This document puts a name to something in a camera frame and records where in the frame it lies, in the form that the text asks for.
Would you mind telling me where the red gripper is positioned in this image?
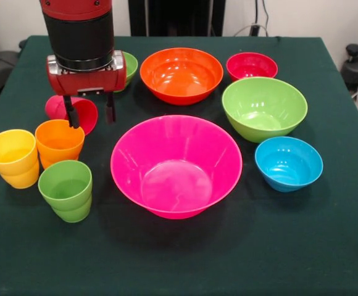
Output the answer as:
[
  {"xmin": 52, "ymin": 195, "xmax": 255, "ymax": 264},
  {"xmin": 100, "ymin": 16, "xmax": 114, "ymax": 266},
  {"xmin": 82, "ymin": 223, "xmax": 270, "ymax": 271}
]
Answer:
[{"xmin": 46, "ymin": 51, "xmax": 128, "ymax": 129}]

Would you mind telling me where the red cup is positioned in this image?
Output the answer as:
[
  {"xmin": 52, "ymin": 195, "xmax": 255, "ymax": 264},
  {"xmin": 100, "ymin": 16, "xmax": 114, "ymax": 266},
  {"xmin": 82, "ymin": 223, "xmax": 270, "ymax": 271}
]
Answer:
[{"xmin": 44, "ymin": 94, "xmax": 99, "ymax": 136}]

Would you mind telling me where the orange cup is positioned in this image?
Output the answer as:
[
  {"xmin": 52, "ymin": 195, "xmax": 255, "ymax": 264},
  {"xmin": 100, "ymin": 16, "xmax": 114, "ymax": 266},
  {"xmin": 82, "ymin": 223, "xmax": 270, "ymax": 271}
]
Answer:
[{"xmin": 35, "ymin": 119, "xmax": 86, "ymax": 170}]

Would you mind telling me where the yellow cup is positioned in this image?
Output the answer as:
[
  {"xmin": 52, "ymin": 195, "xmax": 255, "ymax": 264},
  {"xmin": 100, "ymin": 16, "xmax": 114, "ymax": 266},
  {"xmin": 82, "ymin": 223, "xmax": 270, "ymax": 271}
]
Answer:
[{"xmin": 0, "ymin": 129, "xmax": 40, "ymax": 189}]

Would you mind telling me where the large pink bowl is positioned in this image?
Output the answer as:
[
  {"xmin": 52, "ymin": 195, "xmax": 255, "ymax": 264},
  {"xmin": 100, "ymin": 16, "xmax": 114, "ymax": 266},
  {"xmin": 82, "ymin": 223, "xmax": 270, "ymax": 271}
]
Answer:
[{"xmin": 110, "ymin": 115, "xmax": 243, "ymax": 220}]

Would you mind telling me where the small green bowl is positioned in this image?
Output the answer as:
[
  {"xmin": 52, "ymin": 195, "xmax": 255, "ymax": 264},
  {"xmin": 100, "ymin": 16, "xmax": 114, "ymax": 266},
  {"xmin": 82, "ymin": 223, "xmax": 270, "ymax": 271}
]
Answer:
[{"xmin": 114, "ymin": 51, "xmax": 139, "ymax": 93}]

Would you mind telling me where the green cup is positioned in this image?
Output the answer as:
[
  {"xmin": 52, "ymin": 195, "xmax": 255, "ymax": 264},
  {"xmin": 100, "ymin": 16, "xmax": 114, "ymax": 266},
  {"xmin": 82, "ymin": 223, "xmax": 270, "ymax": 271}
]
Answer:
[{"xmin": 38, "ymin": 160, "xmax": 93, "ymax": 224}]

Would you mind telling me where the large orange bowl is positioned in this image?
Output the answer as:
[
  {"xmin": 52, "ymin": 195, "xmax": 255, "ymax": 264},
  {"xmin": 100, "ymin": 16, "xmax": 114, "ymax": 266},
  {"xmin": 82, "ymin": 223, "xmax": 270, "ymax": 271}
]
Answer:
[{"xmin": 139, "ymin": 47, "xmax": 224, "ymax": 106}]

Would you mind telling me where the black office chair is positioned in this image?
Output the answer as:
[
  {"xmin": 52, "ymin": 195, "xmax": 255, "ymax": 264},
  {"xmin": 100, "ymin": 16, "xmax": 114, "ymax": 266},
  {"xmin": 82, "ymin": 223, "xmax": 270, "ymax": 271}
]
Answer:
[{"xmin": 0, "ymin": 21, "xmax": 28, "ymax": 99}]

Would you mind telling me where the small red bowl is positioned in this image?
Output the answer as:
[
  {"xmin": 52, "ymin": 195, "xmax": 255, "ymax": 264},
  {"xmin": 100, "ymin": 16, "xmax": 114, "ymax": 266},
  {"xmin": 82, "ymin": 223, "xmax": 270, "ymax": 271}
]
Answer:
[{"xmin": 226, "ymin": 52, "xmax": 279, "ymax": 82}]

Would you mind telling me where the dark green tablecloth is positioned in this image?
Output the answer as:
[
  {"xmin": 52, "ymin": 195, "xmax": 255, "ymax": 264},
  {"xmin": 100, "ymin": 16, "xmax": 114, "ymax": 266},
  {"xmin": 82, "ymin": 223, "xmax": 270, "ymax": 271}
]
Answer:
[{"xmin": 0, "ymin": 35, "xmax": 358, "ymax": 296}]

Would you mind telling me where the large green bowl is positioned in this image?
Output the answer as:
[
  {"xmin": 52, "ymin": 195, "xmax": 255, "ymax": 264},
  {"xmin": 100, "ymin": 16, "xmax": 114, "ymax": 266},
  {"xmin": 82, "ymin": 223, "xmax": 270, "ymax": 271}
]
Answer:
[{"xmin": 222, "ymin": 76, "xmax": 309, "ymax": 144}]

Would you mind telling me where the small blue bowl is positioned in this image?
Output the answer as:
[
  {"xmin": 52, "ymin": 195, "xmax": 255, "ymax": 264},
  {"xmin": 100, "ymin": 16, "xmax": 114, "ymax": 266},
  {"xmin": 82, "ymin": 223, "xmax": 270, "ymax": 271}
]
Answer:
[{"xmin": 254, "ymin": 136, "xmax": 324, "ymax": 193}]

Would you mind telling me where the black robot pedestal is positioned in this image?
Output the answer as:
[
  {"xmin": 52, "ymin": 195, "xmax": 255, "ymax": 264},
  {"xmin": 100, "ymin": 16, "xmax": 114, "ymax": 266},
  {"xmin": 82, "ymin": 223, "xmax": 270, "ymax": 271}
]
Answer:
[{"xmin": 128, "ymin": 0, "xmax": 226, "ymax": 37}]

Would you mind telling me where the black wall cable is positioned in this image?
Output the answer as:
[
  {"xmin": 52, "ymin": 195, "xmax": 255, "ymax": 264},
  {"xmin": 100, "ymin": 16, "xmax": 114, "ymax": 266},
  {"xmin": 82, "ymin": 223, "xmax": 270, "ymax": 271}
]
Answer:
[{"xmin": 260, "ymin": 0, "xmax": 271, "ymax": 27}]

